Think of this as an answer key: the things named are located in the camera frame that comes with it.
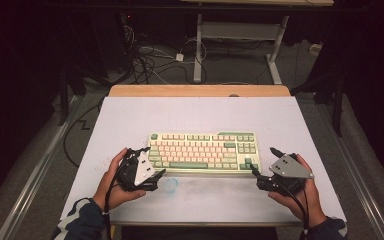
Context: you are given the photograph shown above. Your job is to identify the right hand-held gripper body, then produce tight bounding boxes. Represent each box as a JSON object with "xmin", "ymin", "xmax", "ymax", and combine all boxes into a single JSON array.
[{"xmin": 256, "ymin": 153, "xmax": 315, "ymax": 197}]

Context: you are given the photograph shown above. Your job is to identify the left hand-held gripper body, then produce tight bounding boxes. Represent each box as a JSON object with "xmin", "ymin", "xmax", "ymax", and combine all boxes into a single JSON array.
[{"xmin": 117, "ymin": 146, "xmax": 159, "ymax": 193}]

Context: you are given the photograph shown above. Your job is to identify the cream green pink keyboard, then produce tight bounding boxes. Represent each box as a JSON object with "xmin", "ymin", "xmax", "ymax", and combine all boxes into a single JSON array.
[{"xmin": 146, "ymin": 130, "xmax": 263, "ymax": 177}]

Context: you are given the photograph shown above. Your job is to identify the person's right hand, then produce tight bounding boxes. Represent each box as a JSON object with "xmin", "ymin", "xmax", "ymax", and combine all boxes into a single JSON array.
[{"xmin": 268, "ymin": 153, "xmax": 328, "ymax": 229}]

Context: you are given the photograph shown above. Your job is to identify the person's left hand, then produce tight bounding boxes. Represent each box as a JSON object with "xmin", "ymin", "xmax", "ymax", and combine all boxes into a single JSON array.
[{"xmin": 92, "ymin": 147, "xmax": 147, "ymax": 212}]

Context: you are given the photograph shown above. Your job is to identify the white table mat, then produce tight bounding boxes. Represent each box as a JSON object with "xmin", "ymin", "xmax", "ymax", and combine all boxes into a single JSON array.
[{"xmin": 59, "ymin": 95, "xmax": 348, "ymax": 225}]

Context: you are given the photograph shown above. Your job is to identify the black metal stand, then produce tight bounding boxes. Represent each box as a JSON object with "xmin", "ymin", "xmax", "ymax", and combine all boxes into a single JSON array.
[{"xmin": 291, "ymin": 74, "xmax": 345, "ymax": 138}]

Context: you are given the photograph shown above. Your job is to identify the white-framed desk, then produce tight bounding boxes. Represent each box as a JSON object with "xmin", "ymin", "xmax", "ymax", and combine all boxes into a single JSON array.
[{"xmin": 179, "ymin": 0, "xmax": 335, "ymax": 85}]

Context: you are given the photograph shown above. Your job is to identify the right hand-held gripper cable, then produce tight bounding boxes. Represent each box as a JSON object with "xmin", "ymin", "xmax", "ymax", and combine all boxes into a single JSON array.
[{"xmin": 274, "ymin": 183, "xmax": 311, "ymax": 240}]

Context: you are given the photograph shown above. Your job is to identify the hand-held gripper cable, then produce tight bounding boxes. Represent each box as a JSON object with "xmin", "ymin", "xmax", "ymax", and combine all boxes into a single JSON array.
[
  {"xmin": 274, "ymin": 183, "xmax": 311, "ymax": 240},
  {"xmin": 103, "ymin": 156, "xmax": 131, "ymax": 240}
]

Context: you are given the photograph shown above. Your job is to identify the left hand-held gripper cable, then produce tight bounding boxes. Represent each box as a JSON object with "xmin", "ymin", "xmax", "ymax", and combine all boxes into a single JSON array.
[{"xmin": 103, "ymin": 156, "xmax": 131, "ymax": 240}]

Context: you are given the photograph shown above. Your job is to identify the metal floor rail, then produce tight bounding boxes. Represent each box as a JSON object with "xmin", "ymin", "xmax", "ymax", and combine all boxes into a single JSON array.
[
  {"xmin": 0, "ymin": 95, "xmax": 83, "ymax": 240},
  {"xmin": 314, "ymin": 104, "xmax": 384, "ymax": 240}
]

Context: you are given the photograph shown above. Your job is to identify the long black floor cable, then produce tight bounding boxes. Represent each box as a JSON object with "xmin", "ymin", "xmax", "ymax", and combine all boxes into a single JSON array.
[{"xmin": 62, "ymin": 96, "xmax": 106, "ymax": 168}]

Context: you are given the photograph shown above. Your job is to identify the tangle of floor cables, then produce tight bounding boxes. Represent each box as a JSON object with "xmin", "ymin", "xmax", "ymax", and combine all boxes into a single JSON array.
[{"xmin": 121, "ymin": 24, "xmax": 211, "ymax": 86}]

